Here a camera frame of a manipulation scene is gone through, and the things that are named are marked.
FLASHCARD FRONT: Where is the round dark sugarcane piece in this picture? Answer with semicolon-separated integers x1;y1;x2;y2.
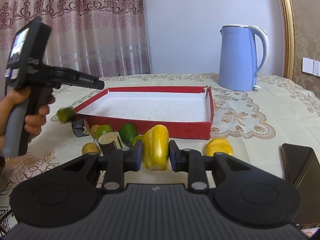
98;132;123;156

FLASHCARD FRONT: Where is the yellow pepper piece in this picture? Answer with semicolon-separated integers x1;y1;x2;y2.
205;138;234;157
143;125;169;171

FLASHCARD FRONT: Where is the dark square sugarcane piece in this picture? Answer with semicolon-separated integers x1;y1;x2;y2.
71;119;90;138

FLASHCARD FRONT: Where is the green cucumber piece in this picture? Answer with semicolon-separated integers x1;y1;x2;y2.
56;107;76;124

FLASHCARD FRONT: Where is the person's left hand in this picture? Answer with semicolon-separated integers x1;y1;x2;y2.
0;87;55;148

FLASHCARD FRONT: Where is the dark green lime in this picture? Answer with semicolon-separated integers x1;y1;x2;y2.
119;123;138;146

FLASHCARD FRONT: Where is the light green round fruit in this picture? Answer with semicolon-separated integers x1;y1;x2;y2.
95;125;113;140

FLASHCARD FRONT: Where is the red shallow box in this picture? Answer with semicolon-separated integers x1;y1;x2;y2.
74;86;214;140

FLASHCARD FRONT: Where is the pink patterned curtain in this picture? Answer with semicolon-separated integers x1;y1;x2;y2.
0;0;151;98

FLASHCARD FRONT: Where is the beige embroidered tablecloth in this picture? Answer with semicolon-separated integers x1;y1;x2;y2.
1;73;319;232

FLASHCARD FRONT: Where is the blue electric kettle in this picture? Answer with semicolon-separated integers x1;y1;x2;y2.
218;24;270;91

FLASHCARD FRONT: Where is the black smartphone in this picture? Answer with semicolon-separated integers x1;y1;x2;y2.
280;143;320;229

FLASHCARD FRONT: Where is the gold mirror frame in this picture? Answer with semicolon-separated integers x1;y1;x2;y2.
280;0;295;80

